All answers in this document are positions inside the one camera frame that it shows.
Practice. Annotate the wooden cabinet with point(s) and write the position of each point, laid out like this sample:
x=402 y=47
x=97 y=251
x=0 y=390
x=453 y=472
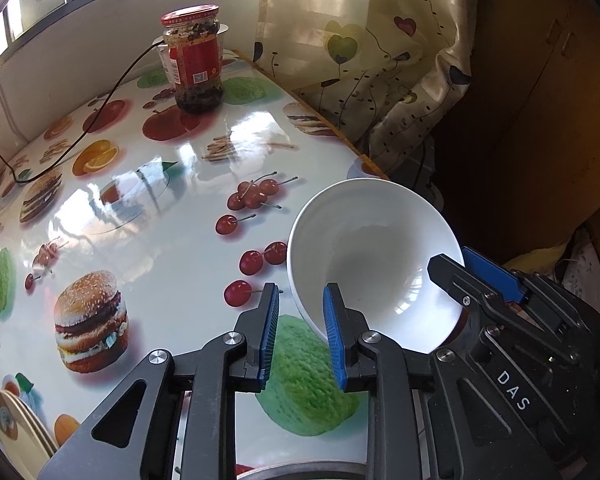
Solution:
x=535 y=93

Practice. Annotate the fruit print tablecloth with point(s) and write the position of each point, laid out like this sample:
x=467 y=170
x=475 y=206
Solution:
x=128 y=246

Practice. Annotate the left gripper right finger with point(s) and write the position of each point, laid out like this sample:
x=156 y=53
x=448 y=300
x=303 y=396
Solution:
x=349 y=337

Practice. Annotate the white bowl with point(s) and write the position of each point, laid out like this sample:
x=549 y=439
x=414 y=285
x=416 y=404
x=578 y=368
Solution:
x=374 y=239

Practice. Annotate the red lidded sauce jar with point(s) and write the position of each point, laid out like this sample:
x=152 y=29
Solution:
x=191 y=36

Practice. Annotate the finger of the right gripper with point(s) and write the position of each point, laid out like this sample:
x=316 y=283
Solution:
x=495 y=276
x=461 y=285

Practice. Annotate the heart patterned curtain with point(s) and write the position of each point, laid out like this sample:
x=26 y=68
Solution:
x=384 y=72

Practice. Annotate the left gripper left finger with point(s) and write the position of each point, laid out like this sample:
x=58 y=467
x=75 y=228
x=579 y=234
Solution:
x=251 y=365

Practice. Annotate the beige plate with brown spot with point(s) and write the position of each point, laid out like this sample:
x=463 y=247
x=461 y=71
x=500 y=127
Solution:
x=25 y=440

